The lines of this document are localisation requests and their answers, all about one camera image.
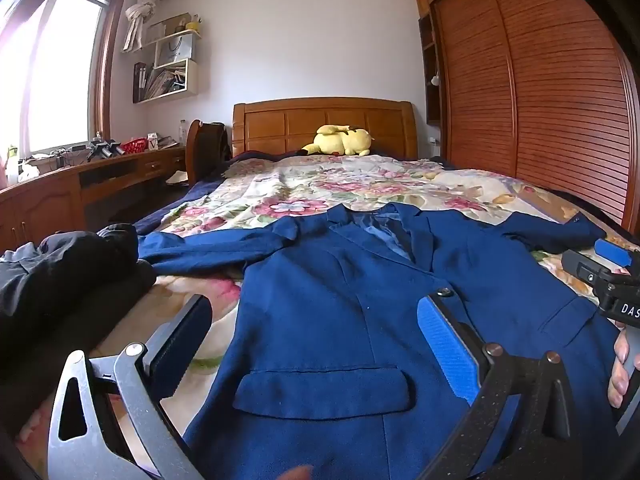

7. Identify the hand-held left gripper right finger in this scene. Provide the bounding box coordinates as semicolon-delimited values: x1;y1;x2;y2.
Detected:
416;287;576;480

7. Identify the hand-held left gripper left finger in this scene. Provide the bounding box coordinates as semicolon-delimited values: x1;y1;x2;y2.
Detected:
47;295;213;480

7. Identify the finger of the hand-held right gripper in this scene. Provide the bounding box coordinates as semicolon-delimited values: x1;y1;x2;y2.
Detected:
594;238;633;268
561;249;610;292

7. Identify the blue suit jacket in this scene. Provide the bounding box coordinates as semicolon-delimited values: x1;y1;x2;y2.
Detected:
136;202;623;480

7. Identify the black clothes pile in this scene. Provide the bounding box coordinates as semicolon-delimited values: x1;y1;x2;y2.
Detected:
0;222;158;431

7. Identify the person's right hand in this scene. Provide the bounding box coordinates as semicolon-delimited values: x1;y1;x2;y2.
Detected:
606;331;640;409

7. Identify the wooden chair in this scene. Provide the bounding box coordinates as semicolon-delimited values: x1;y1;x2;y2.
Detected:
186;119;207;187

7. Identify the wooden slatted wardrobe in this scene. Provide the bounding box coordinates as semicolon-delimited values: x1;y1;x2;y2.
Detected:
412;0;640;241

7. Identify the floral blanket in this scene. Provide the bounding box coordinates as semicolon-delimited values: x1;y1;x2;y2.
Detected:
15;152;626;461

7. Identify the wooden desk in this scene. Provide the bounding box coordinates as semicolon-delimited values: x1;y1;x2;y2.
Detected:
0;145;188;256

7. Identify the grey device on desk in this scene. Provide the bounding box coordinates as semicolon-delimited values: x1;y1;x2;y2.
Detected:
87;132;126;161

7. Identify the yellow plush toy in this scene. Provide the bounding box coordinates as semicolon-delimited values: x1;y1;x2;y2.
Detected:
301;124;375;157

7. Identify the wooden bed headboard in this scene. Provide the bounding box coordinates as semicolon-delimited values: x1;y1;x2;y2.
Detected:
232;97;418;161

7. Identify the green spray bottle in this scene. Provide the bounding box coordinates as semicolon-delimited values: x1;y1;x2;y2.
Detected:
5;145;20;186

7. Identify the white paper bag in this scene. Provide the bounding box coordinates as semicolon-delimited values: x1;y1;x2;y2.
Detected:
155;30;196;68

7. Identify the window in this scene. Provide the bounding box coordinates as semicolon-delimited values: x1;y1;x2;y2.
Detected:
0;0;126;161

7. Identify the tied beige curtain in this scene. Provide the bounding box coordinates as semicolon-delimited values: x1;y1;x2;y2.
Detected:
122;0;167;53

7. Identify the white wall shelf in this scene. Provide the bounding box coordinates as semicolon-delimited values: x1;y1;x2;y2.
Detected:
132;12;203;106

